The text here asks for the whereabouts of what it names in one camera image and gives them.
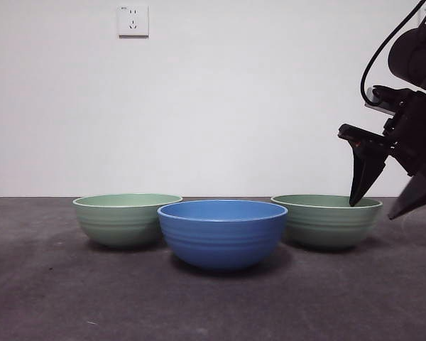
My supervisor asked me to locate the blue ribbed bowl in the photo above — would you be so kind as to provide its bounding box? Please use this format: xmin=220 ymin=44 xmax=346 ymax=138
xmin=156 ymin=200 xmax=289 ymax=273

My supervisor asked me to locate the green ribbed bowl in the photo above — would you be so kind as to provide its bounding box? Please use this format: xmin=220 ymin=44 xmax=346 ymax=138
xmin=72 ymin=193 xmax=183 ymax=249
xmin=270 ymin=194 xmax=383 ymax=251

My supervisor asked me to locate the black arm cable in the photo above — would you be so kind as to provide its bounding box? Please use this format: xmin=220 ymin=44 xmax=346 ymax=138
xmin=359 ymin=0 xmax=426 ymax=99

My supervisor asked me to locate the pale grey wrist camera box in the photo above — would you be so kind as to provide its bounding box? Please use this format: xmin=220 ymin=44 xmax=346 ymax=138
xmin=364 ymin=86 xmax=399 ymax=117

